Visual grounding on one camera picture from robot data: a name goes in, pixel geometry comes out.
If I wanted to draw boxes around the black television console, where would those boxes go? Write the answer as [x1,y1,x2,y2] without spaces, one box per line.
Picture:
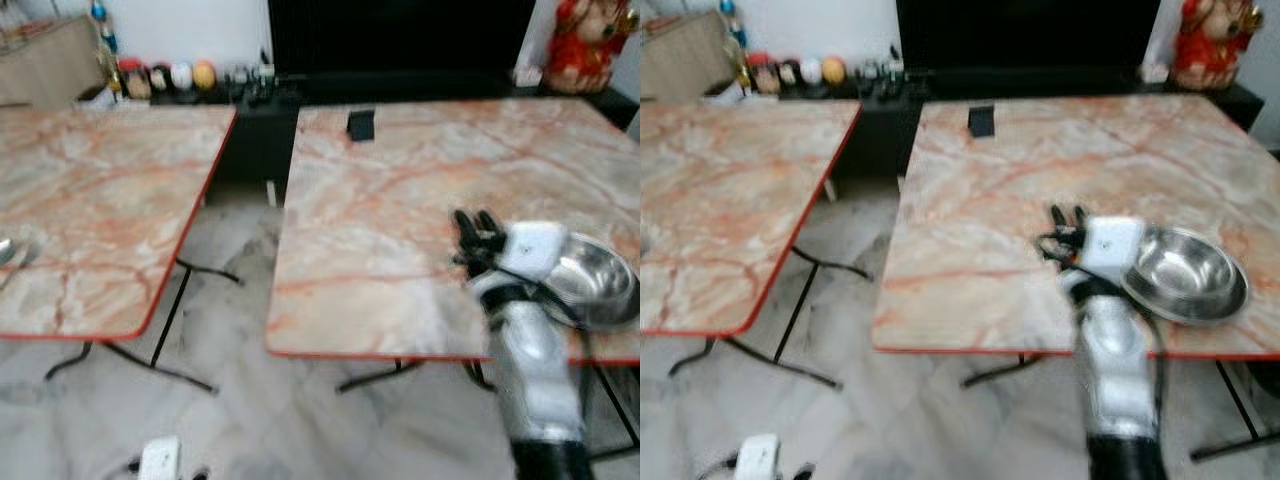
[830,72,1265,183]

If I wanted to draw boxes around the light wooden cabinet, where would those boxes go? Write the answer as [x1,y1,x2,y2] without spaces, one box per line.
[0,15,109,109]
[640,12,738,101]

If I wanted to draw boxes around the stainless steel bowl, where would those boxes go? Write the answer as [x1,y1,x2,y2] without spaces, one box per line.
[1120,225,1251,325]
[540,232,641,329]

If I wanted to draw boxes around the gold and teal trophy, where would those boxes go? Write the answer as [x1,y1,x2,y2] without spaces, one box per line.
[718,0,753,93]
[88,0,123,99]

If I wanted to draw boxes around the red and gold figurine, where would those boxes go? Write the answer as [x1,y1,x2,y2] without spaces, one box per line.
[543,0,639,94]
[1170,0,1265,93]

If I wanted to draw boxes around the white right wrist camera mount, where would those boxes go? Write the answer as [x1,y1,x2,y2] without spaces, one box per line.
[503,222,569,284]
[1078,216,1147,283]

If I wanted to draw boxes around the black television screen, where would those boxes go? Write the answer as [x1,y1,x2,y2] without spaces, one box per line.
[897,0,1163,73]
[268,0,537,77]

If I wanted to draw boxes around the black folding table frame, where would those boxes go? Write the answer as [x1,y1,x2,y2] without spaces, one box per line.
[45,255,243,396]
[668,245,867,391]
[960,355,1280,463]

